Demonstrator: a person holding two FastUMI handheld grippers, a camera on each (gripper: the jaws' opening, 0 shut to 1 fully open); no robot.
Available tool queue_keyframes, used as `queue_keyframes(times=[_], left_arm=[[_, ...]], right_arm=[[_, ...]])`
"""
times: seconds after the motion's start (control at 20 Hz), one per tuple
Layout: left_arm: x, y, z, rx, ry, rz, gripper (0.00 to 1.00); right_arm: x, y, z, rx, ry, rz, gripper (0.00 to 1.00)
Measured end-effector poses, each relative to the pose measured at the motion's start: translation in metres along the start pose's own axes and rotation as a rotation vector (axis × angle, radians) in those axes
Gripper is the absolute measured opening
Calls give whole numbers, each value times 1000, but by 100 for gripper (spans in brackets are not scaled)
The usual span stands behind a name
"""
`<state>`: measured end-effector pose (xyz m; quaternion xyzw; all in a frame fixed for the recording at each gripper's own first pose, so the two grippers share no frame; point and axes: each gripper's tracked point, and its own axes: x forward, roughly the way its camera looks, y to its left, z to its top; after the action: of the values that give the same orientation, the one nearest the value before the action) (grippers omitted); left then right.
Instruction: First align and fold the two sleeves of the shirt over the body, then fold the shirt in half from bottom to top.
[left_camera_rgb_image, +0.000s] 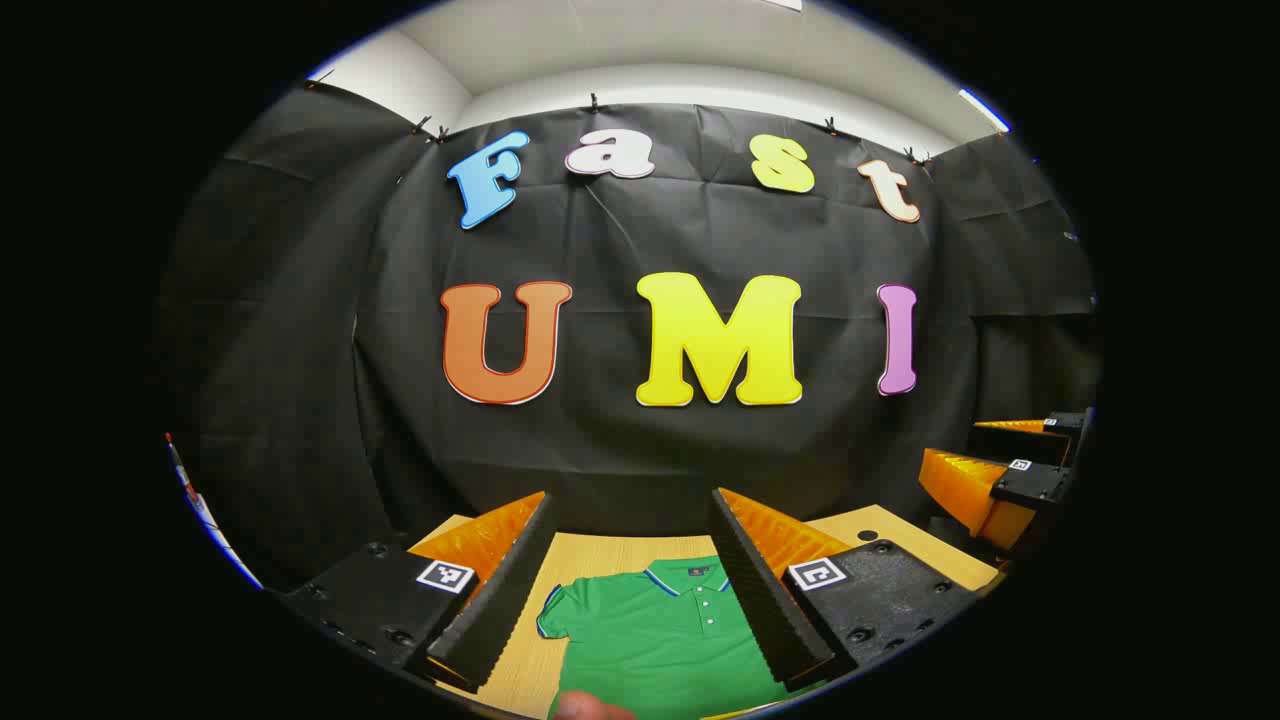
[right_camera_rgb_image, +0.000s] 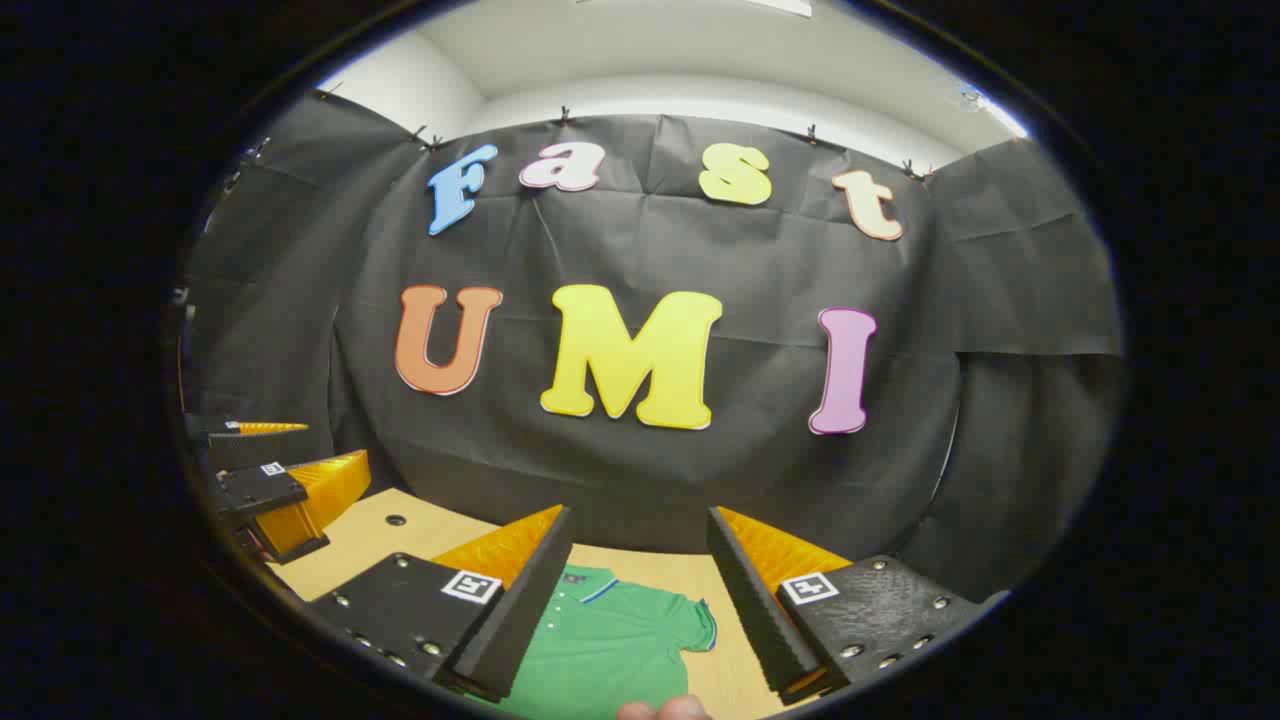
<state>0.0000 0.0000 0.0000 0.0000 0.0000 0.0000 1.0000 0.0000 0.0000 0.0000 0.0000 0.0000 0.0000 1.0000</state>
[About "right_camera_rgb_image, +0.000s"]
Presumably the row of black cloth clips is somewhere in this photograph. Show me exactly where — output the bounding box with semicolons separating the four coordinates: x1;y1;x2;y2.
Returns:
318;85;986;181

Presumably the green T-shirt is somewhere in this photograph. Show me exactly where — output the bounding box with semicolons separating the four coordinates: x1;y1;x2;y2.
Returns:
470;565;719;720

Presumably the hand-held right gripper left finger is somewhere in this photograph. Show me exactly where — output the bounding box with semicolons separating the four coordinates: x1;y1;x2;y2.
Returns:
305;503;576;703

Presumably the black backdrop cloth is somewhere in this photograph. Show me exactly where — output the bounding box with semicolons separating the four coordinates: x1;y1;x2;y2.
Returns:
180;90;1126;601

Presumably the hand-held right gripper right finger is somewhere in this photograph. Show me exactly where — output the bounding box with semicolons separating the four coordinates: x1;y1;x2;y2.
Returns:
705;505;986;706

